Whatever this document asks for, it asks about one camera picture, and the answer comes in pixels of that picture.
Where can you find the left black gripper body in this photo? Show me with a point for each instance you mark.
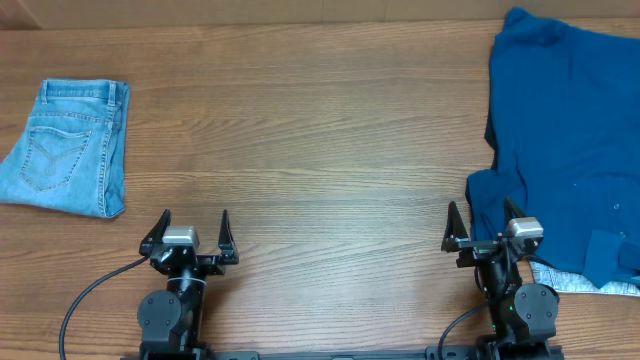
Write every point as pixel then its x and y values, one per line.
pixel 201 256

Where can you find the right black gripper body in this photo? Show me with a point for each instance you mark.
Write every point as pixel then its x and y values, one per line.
pixel 480 246

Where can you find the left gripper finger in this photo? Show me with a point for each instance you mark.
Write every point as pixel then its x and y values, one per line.
pixel 156 234
pixel 226 243

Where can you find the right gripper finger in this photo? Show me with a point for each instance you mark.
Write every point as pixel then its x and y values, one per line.
pixel 512 210
pixel 455 227

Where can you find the blue polo shirt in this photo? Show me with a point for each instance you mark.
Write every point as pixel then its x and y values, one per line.
pixel 563 124

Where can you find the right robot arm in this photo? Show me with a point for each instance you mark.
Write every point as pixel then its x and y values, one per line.
pixel 522 315

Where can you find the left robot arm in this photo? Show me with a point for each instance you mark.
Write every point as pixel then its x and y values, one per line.
pixel 171 319

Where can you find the light grey denim garment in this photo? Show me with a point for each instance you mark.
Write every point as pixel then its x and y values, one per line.
pixel 565 282

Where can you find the folded light blue jeans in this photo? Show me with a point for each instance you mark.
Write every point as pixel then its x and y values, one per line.
pixel 71 155

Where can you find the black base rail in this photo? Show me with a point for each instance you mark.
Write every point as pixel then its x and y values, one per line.
pixel 340 355

